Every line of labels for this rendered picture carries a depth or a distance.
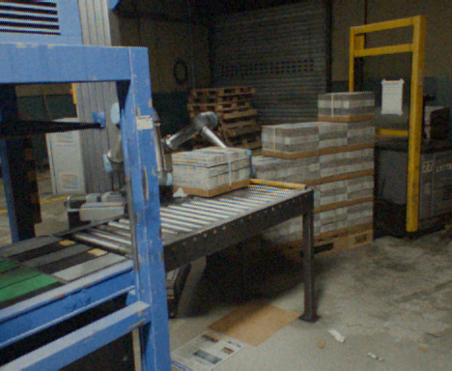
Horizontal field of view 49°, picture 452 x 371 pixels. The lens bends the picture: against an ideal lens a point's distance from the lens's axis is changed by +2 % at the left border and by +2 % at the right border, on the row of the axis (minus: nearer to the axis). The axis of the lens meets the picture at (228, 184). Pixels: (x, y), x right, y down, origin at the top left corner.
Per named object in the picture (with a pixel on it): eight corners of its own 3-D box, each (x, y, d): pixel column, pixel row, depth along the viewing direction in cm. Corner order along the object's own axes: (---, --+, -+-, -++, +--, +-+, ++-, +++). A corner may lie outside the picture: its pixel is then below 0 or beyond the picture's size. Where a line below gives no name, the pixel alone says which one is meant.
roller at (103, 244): (79, 240, 226) (77, 229, 225) (147, 260, 196) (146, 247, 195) (69, 242, 222) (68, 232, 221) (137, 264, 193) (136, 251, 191)
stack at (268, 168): (205, 266, 391) (199, 163, 374) (318, 238, 448) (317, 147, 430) (229, 281, 358) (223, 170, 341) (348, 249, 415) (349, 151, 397)
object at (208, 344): (207, 331, 289) (207, 329, 289) (244, 347, 271) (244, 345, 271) (159, 360, 262) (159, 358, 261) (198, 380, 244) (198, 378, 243)
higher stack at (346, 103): (317, 238, 447) (316, 94, 420) (342, 231, 462) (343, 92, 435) (348, 249, 414) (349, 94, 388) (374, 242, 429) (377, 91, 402)
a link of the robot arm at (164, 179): (154, 102, 280) (168, 187, 278) (134, 103, 275) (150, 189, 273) (160, 98, 269) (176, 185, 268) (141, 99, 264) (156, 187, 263)
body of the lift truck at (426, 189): (359, 220, 493) (360, 141, 477) (399, 212, 520) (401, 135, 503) (419, 238, 434) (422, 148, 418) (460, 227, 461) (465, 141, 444)
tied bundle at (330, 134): (290, 151, 416) (289, 124, 411) (317, 147, 430) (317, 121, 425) (319, 156, 383) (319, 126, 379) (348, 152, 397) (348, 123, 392)
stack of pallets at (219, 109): (225, 143, 1150) (222, 87, 1123) (259, 145, 1095) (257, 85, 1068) (187, 152, 1046) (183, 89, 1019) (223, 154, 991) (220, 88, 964)
